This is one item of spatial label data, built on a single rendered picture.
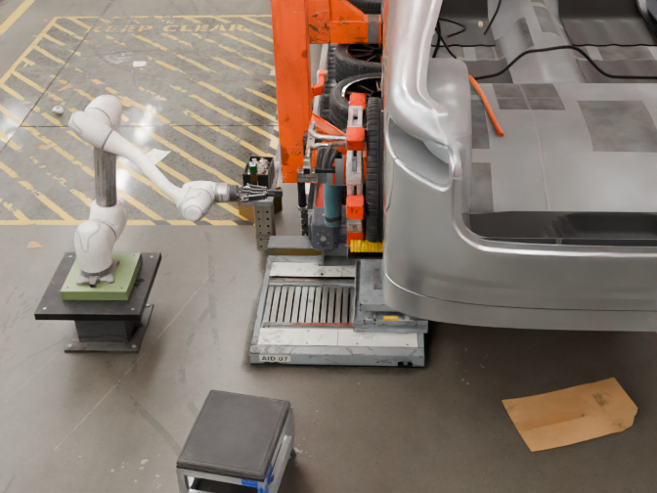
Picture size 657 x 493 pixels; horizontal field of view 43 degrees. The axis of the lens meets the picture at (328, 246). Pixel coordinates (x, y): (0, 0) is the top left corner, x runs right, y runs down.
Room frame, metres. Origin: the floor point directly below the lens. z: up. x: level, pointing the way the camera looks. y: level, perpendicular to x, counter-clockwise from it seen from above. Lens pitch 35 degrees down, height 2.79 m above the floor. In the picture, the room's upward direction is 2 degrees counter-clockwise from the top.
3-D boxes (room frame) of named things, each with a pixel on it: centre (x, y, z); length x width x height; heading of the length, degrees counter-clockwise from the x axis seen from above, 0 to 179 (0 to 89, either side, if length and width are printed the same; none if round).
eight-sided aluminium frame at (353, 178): (3.37, -0.13, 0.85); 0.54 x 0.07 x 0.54; 176
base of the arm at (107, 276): (3.29, 1.12, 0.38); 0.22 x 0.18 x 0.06; 2
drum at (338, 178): (3.37, -0.06, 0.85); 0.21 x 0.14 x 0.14; 86
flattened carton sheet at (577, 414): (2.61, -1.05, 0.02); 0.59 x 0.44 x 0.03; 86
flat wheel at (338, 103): (4.94, -0.36, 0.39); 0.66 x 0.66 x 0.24
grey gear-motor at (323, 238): (3.68, -0.12, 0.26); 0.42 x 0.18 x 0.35; 86
